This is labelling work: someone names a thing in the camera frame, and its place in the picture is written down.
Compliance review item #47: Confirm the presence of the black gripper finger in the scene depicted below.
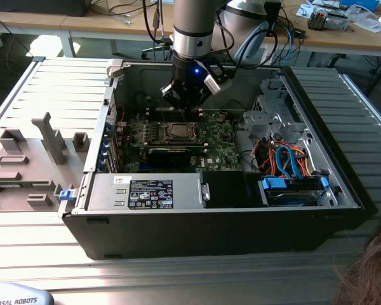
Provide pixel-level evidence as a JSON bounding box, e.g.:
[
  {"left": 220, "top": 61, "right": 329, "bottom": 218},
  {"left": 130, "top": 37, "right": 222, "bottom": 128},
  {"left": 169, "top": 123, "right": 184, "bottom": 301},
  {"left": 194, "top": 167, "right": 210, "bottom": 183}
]
[
  {"left": 190, "top": 86, "right": 211, "bottom": 119},
  {"left": 160, "top": 79, "right": 192, "bottom": 119}
]

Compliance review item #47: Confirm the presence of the CPU socket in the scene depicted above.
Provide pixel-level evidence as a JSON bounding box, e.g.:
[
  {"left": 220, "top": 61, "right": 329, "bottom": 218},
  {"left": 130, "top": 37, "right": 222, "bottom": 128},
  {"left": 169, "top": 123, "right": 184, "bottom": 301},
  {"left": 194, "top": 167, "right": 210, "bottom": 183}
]
[{"left": 160, "top": 120, "right": 200, "bottom": 143}]

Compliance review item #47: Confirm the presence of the CPU cooler with fan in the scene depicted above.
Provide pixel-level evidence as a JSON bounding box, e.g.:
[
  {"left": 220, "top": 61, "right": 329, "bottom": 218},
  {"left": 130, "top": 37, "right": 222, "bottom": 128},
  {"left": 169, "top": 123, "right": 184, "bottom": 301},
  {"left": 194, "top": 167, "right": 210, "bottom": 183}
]
[{"left": 307, "top": 8, "right": 349, "bottom": 32}]

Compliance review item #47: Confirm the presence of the green motherboard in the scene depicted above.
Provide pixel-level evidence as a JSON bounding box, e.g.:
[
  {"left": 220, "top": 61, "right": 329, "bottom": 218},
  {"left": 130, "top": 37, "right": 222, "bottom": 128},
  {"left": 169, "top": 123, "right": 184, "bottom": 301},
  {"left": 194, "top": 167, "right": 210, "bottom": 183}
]
[{"left": 116, "top": 111, "right": 245, "bottom": 174}]

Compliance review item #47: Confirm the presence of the black graphics card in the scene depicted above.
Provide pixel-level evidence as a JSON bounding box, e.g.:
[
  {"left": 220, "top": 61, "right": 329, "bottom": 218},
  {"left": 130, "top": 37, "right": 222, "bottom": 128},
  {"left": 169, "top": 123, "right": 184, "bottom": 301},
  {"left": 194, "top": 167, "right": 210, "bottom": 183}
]
[{"left": 147, "top": 146, "right": 193, "bottom": 168}]

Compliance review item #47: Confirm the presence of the silver metal drive cage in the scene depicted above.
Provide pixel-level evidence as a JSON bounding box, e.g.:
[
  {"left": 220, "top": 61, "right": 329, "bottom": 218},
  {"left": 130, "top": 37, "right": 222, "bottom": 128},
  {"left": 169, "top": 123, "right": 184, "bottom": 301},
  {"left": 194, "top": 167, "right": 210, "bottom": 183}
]
[{"left": 243, "top": 78, "right": 309, "bottom": 146}]

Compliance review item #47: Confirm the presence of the wooden desk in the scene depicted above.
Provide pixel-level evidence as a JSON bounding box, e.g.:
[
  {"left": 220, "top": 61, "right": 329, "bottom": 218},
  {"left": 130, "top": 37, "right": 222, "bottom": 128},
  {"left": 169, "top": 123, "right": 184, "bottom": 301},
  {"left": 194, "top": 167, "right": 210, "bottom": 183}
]
[
  {"left": 263, "top": 0, "right": 381, "bottom": 58},
  {"left": 0, "top": 0, "right": 175, "bottom": 58}
]

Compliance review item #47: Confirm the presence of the black rating label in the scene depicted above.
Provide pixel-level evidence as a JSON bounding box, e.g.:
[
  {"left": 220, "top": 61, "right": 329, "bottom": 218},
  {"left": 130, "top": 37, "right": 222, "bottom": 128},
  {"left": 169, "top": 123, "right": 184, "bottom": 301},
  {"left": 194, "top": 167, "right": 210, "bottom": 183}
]
[{"left": 128, "top": 179, "right": 175, "bottom": 210}]

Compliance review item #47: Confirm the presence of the silver power supply unit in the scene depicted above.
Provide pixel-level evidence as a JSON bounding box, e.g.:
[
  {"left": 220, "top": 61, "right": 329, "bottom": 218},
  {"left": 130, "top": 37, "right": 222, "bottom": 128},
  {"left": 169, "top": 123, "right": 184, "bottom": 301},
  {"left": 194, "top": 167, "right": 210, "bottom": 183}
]
[{"left": 84, "top": 173, "right": 207, "bottom": 212}]

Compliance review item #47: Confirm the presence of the hard disk in blue carrier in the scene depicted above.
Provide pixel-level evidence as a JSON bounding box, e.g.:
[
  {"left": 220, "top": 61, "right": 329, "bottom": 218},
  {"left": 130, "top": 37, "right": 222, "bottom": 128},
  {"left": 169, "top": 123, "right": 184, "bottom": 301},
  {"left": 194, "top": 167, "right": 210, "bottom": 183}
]
[{"left": 257, "top": 176, "right": 330, "bottom": 207}]

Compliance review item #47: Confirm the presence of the black open PC case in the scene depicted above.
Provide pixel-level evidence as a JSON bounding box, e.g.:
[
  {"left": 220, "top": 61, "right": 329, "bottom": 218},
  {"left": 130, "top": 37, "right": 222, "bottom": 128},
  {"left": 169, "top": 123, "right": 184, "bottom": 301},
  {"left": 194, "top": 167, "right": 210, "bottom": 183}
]
[{"left": 57, "top": 60, "right": 379, "bottom": 261}]

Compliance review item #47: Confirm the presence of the black device box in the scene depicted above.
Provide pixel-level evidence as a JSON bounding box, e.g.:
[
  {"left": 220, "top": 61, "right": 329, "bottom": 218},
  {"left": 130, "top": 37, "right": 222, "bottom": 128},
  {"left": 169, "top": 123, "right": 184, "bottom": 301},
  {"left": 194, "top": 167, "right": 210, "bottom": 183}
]
[{"left": 0, "top": 0, "right": 87, "bottom": 17}]

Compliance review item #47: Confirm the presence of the grey parts rack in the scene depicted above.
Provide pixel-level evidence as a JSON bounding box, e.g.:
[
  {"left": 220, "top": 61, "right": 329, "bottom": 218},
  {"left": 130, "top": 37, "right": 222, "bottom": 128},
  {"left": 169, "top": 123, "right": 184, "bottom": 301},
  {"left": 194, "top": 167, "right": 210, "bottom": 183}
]
[{"left": 0, "top": 111, "right": 91, "bottom": 213}]

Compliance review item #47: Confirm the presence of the blue cardboard box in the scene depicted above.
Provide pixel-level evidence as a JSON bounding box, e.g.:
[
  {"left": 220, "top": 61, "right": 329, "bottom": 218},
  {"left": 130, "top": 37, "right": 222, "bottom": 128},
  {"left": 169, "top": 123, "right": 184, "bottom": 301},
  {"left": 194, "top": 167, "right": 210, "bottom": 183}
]
[{"left": 339, "top": 0, "right": 381, "bottom": 11}]

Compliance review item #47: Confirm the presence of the person's brown haired head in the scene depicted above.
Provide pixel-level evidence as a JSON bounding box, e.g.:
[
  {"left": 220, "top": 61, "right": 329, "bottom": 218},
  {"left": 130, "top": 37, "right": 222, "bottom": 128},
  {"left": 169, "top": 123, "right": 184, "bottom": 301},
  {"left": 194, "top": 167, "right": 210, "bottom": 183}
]
[{"left": 331, "top": 215, "right": 381, "bottom": 305}]

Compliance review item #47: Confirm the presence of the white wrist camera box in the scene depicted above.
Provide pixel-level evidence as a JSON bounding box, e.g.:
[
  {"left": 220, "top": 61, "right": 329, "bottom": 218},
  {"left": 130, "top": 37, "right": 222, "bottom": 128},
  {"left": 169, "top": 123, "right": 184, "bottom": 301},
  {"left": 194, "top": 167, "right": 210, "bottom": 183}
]
[{"left": 203, "top": 65, "right": 234, "bottom": 95}]

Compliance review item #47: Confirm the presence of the blue flat data wire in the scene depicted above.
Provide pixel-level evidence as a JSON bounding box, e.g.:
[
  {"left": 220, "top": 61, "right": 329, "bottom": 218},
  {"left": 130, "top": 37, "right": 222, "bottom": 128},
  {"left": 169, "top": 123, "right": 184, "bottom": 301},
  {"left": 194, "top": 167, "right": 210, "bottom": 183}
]
[{"left": 274, "top": 144, "right": 302, "bottom": 180}]

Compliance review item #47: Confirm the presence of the orange wire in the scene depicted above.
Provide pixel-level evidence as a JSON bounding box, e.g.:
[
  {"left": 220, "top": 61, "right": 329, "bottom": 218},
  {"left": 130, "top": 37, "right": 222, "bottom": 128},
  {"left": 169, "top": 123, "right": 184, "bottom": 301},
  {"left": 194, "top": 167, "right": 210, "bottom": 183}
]
[{"left": 290, "top": 144, "right": 312, "bottom": 177}]

